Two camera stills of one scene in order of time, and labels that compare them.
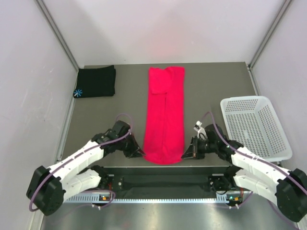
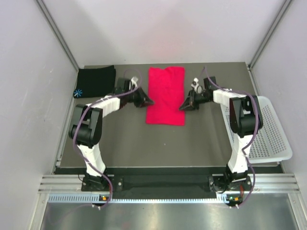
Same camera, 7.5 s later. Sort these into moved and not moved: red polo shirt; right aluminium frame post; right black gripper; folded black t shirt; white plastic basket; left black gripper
Moved: left black gripper; red polo shirt; right black gripper
Not moved: folded black t shirt; white plastic basket; right aluminium frame post
